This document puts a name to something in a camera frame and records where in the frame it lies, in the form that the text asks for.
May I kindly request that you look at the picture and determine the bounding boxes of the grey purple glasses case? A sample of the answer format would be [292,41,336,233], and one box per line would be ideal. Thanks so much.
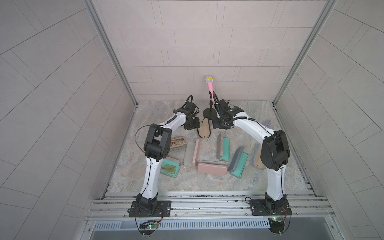
[264,120,272,129]

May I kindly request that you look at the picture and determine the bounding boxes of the left circuit board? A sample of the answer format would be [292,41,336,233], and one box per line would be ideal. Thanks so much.
[139,221,160,231]

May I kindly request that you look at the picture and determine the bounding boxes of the blue case beige lining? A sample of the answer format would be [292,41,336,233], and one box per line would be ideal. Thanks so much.
[253,144,266,170]

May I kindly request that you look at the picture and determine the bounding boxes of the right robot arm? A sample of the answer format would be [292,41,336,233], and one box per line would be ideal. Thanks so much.
[210,93,291,215]

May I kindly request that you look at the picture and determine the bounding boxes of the aluminium mounting rail frame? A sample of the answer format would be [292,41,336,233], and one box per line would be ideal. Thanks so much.
[85,191,343,240]

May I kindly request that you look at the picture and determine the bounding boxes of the black case beige lining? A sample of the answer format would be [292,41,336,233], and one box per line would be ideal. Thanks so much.
[198,118,211,139]

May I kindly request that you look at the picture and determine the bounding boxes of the circuit board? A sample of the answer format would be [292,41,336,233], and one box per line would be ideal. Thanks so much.
[139,221,160,231]
[268,217,285,234]

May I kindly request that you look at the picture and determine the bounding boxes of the pink closed glasses case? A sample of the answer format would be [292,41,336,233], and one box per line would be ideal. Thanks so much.
[198,162,228,176]

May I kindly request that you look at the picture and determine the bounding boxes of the mint case yellow glasses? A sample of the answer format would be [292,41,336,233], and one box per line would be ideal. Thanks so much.
[160,159,180,178]

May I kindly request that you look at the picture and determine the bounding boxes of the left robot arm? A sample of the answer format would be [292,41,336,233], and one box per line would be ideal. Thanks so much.
[136,95,200,214]

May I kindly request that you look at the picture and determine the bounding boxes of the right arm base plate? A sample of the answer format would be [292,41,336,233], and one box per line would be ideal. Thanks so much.
[248,199,292,217]

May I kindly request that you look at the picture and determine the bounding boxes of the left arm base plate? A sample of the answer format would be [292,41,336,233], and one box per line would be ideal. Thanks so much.
[128,201,172,218]

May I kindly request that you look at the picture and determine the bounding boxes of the pink toy microphone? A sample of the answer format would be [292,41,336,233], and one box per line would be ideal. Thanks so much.
[205,76,215,102]

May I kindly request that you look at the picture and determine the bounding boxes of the beige case with glasses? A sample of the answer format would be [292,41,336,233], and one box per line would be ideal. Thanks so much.
[170,137,187,150]

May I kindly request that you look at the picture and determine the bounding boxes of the pink grey case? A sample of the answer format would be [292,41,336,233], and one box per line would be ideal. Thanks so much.
[183,139,200,167]

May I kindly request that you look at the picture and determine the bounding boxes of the right circuit board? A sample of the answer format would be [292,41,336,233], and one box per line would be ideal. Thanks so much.
[268,217,285,234]

